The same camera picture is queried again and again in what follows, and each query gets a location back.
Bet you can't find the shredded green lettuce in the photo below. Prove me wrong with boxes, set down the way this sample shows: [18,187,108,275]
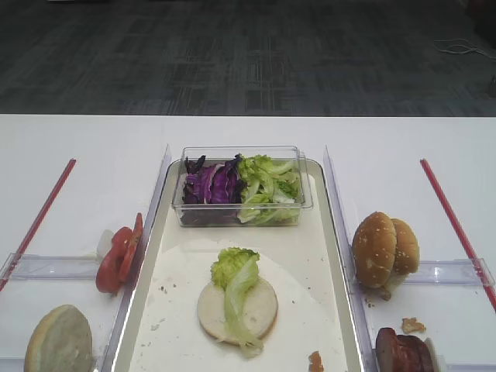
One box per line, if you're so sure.
[237,155,301,226]

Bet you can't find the green lettuce leaf on bun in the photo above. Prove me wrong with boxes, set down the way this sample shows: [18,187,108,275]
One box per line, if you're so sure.
[211,247,264,358]

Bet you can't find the rear tomato slice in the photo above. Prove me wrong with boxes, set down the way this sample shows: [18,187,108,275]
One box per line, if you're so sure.
[119,212,143,283]

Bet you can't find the tomato slice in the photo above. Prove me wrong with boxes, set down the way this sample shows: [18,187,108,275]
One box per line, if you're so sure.
[119,212,143,283]
[95,226,132,294]

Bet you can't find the front tomato slice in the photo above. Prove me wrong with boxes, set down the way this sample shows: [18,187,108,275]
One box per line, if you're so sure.
[95,226,132,294]

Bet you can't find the stack of meat patties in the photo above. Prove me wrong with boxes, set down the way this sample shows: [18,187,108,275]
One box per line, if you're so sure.
[375,328,435,372]

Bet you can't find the shredded purple cabbage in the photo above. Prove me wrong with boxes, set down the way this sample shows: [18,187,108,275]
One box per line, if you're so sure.
[183,154,246,204]

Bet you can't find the clear plastic salad container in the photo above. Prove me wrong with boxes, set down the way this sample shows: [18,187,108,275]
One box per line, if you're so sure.
[171,146,313,227]

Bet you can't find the white rectangular metal tray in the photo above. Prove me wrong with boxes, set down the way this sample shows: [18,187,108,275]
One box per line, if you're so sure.
[115,160,362,371]

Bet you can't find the bottom bun slice on tray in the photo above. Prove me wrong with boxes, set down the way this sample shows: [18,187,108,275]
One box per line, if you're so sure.
[197,277,278,346]

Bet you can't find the front sesame bun top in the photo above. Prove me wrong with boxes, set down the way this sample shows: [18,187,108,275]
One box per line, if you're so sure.
[352,212,397,288]

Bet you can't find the sesame bun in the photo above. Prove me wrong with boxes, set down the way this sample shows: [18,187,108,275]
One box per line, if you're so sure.
[391,219,420,275]
[352,212,397,288]

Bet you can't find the rear sesame bun top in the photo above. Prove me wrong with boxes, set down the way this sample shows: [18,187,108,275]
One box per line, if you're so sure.
[391,219,420,275]

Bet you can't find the orange food crumb on tray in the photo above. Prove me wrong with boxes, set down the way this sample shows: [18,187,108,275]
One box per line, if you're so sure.
[308,350,324,372]

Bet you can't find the left red straw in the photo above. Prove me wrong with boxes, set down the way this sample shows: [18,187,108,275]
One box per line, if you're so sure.
[0,158,77,290]

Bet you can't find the red straw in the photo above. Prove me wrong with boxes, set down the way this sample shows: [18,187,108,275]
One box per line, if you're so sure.
[419,159,495,308]
[0,158,77,290]

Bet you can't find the brown crumb right compartment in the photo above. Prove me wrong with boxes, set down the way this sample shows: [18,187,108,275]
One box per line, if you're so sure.
[401,317,426,334]

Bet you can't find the left long clear divider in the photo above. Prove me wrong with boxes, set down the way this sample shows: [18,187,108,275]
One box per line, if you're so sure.
[95,143,171,371]

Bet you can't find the right clear cross divider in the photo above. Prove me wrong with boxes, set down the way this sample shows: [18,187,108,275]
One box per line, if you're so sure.
[405,258,495,287]

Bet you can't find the clear cross divider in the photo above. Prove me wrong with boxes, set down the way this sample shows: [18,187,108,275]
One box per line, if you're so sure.
[1,253,100,281]
[405,258,495,287]

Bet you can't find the pale bun half left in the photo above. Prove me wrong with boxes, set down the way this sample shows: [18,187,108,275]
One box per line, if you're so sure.
[24,305,94,372]

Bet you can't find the left clear cross divider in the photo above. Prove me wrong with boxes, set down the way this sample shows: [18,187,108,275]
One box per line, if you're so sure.
[1,253,100,281]

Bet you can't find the right red straw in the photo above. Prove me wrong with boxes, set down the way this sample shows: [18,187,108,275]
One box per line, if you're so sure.
[419,159,495,308]

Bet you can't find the white cable on floor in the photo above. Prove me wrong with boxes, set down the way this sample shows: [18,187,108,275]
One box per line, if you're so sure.
[433,37,496,62]

